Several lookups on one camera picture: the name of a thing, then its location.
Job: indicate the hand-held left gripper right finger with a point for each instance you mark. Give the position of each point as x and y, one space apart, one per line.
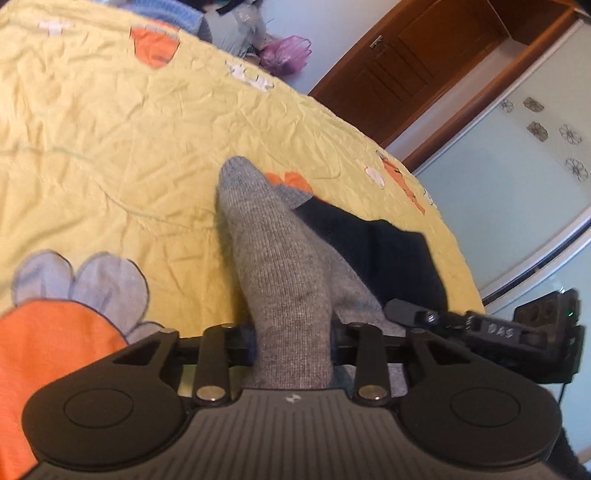
367 355

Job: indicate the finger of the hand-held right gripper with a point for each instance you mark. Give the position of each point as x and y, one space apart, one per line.
415 314

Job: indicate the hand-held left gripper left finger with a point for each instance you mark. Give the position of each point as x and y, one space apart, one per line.
217 355

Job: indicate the navy blue sock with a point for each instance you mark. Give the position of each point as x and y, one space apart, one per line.
383 258

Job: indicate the grey sock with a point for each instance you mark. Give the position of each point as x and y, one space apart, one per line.
351 286
277 267

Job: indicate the frosted glass wardrobe door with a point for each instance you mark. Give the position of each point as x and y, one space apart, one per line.
517 194

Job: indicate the yellow printed bedspread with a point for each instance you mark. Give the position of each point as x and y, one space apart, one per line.
115 138

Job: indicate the brown wooden door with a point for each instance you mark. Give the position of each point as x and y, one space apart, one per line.
415 60

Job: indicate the purple plastic bag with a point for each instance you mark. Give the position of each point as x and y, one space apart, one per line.
286 55

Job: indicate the light blue cloth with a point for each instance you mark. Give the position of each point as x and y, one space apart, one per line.
166 11

